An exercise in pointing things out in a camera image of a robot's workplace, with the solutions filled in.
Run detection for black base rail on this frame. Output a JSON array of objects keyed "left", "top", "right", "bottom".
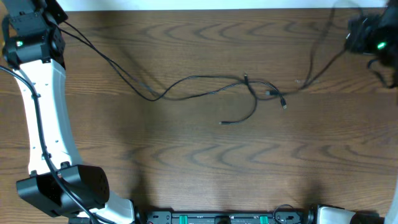
[{"left": 132, "top": 209, "right": 303, "bottom": 224}]

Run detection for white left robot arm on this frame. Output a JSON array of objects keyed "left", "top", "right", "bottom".
[{"left": 1, "top": 0, "right": 136, "bottom": 223}]

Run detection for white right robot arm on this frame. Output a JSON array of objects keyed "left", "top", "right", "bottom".
[{"left": 303, "top": 1, "right": 397, "bottom": 224}]

